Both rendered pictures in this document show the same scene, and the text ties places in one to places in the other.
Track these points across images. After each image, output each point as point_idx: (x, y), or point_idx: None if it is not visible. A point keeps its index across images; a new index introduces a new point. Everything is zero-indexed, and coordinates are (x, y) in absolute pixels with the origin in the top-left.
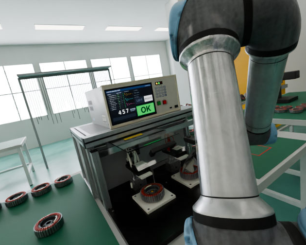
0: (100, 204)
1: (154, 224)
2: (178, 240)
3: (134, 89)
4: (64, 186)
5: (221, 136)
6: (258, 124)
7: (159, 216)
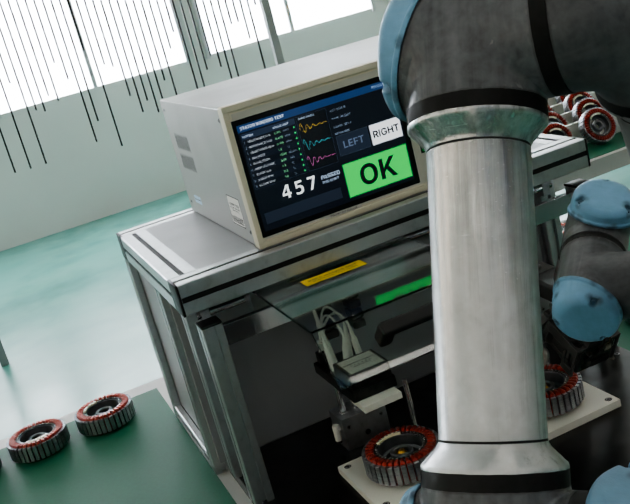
0: (238, 490)
1: None
2: None
3: (334, 105)
4: (110, 432)
5: (468, 328)
6: None
7: None
